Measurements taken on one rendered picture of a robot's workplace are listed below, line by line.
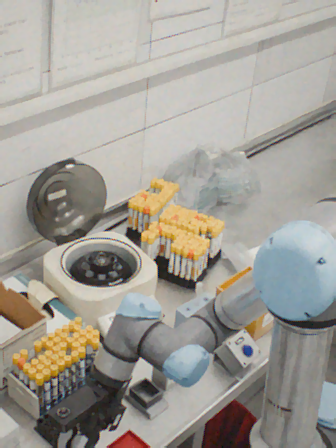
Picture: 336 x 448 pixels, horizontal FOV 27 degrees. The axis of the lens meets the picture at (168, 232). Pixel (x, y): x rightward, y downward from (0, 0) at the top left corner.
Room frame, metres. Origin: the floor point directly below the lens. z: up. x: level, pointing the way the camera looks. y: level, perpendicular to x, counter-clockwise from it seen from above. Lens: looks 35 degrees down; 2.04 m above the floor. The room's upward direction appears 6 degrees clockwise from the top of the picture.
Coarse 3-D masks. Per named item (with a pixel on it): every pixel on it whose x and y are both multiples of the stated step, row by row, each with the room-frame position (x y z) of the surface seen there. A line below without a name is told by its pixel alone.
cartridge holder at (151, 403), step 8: (136, 384) 1.05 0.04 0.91; (144, 384) 1.07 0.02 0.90; (152, 384) 1.05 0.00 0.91; (128, 392) 1.04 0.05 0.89; (136, 392) 1.03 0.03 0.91; (144, 392) 1.05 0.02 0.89; (152, 392) 1.05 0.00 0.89; (160, 392) 1.03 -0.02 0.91; (136, 400) 1.02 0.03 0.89; (144, 400) 1.01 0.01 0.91; (152, 400) 1.01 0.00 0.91; (160, 400) 1.03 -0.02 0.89; (144, 408) 1.00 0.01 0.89; (152, 408) 1.01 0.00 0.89; (160, 408) 1.01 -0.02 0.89; (152, 416) 0.99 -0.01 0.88
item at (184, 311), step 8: (200, 296) 1.29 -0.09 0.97; (208, 296) 1.29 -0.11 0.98; (184, 304) 1.25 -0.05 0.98; (192, 304) 1.26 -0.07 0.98; (200, 304) 1.26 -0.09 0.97; (176, 312) 1.23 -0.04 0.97; (184, 312) 1.23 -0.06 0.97; (192, 312) 1.23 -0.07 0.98; (176, 320) 1.23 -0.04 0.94; (184, 320) 1.22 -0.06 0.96
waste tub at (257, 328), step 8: (240, 272) 1.40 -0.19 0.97; (224, 280) 1.36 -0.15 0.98; (232, 280) 1.38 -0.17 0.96; (224, 288) 1.35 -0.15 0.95; (256, 320) 1.25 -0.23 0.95; (264, 320) 1.27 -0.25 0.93; (272, 320) 1.30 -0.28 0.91; (248, 328) 1.26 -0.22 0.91; (256, 328) 1.25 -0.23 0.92; (264, 328) 1.28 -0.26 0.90; (256, 336) 1.26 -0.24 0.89
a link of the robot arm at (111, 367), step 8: (104, 352) 0.91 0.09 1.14; (96, 360) 0.91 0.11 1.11; (104, 360) 0.90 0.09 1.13; (112, 360) 0.89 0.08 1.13; (120, 360) 0.89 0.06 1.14; (96, 368) 0.90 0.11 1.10; (104, 368) 0.89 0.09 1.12; (112, 368) 0.89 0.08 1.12; (120, 368) 0.89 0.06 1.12; (128, 368) 0.89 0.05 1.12; (112, 376) 0.88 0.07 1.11; (120, 376) 0.88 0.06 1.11; (128, 376) 0.89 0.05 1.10
